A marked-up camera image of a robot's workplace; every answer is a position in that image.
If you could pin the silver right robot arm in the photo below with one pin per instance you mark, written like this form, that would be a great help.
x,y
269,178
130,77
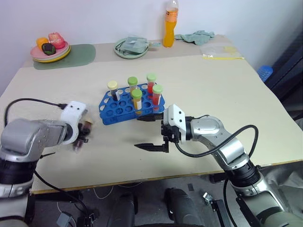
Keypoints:
x,y
225,144

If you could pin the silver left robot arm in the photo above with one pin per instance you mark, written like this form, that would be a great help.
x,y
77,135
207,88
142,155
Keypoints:
x,y
26,134

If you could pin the light green plate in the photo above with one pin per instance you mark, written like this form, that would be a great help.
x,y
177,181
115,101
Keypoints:
x,y
129,55

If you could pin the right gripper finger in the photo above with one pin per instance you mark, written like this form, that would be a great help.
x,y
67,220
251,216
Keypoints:
x,y
154,147
149,117

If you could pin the dark test tube cream cap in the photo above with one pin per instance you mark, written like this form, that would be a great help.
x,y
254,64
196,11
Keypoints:
x,y
79,144

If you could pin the grey green face mask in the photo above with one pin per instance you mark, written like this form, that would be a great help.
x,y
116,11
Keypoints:
x,y
132,45

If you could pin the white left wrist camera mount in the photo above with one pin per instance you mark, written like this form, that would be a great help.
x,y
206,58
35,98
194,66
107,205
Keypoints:
x,y
73,111

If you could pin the yellow plate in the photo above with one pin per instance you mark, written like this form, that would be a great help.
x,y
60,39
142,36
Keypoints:
x,y
59,58

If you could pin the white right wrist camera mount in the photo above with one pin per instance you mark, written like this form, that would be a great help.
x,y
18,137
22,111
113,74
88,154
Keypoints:
x,y
174,116

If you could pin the blue test tube rack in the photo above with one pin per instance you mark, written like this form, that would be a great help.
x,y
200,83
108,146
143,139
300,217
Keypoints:
x,y
120,111

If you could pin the dark test tube yellow cap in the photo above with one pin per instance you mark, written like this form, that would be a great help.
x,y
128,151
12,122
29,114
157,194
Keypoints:
x,y
114,91

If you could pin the orange toy food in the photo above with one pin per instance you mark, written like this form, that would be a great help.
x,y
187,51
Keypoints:
x,y
40,42

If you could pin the blue ribbed water jug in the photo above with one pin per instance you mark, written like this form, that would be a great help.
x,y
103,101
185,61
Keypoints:
x,y
265,73

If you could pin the grey power adapter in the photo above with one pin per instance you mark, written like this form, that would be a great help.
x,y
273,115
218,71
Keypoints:
x,y
63,220

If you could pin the light green cloth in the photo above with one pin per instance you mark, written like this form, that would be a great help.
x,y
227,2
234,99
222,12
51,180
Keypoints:
x,y
197,37

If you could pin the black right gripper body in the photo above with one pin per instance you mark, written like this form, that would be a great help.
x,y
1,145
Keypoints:
x,y
171,134

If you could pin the orange test tube green cap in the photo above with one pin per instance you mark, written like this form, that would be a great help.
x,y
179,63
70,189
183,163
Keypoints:
x,y
137,100

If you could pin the grey fabric cover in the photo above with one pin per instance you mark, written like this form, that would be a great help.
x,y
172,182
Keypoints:
x,y
284,182

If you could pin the dark green placemat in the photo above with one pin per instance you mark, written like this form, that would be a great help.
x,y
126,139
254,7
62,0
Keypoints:
x,y
80,55

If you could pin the yellow test tube green cap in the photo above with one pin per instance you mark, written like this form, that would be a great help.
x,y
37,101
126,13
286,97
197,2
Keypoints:
x,y
132,82

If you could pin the orange soda bottle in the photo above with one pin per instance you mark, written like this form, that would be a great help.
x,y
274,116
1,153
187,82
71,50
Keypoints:
x,y
170,30

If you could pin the dark blue black chair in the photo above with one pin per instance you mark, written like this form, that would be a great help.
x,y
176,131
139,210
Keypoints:
x,y
288,71

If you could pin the metal caster wheel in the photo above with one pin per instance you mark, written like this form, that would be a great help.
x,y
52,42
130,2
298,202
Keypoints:
x,y
207,198

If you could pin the clear zip plastic bag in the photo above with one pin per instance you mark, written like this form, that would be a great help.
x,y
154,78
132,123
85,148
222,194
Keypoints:
x,y
220,52

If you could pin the dark rounded shape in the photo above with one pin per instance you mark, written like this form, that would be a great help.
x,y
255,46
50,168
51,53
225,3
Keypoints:
x,y
182,208

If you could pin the pink red toy food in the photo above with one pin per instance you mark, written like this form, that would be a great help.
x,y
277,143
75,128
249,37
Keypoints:
x,y
56,40

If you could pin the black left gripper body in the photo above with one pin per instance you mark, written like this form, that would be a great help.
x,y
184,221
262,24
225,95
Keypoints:
x,y
81,131

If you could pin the black toy food green leaf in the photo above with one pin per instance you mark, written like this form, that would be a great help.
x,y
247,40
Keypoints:
x,y
48,48

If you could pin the pink plate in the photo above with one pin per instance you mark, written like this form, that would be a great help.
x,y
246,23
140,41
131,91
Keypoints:
x,y
36,53

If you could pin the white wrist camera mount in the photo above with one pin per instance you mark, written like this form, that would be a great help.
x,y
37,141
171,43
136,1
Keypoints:
x,y
73,111
174,116

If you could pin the red test tube green cap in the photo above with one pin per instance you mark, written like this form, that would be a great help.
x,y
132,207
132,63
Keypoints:
x,y
156,98
151,85

